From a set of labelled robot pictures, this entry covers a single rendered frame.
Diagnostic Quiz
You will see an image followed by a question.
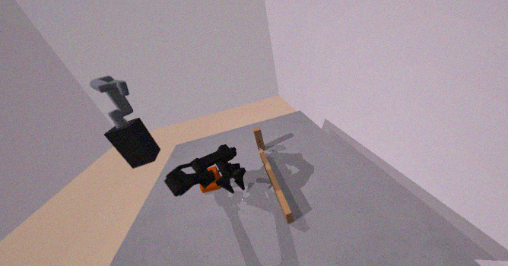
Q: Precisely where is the wooden post with slot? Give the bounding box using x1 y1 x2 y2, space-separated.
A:
253 127 265 150

